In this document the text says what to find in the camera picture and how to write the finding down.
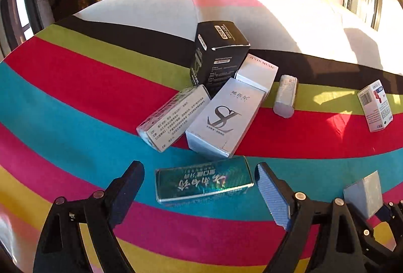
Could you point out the silver-white logo box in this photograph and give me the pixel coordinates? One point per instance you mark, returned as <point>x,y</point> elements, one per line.
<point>226,115</point>

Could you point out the small silver box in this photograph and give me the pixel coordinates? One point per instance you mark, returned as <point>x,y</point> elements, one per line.
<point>285,96</point>

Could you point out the holographic foil box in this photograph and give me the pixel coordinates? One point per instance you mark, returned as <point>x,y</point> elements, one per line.
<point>204,181</point>

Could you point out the black box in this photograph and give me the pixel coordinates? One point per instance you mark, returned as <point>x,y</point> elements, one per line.
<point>220,65</point>

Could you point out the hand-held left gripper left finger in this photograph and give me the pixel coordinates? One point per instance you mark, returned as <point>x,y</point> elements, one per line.
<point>122,197</point>

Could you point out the plain white box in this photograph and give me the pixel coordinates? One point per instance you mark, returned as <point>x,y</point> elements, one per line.
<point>258,74</point>

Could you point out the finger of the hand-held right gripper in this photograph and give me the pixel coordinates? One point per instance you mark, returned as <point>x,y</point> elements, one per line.
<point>392,213</point>
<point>366,233</point>

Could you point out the white box blue red print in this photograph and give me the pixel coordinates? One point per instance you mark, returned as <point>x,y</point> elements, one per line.
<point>376,106</point>

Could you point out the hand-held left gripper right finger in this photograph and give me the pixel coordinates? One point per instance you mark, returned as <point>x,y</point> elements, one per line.
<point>270,194</point>

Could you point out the small silver-white box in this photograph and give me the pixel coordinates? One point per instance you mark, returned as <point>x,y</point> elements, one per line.
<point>363,194</point>

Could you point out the striped colourful cloth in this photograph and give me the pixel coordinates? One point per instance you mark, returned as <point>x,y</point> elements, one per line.
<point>78,87</point>

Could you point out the silver box with text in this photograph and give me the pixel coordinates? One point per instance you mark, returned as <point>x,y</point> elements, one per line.
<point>176,115</point>

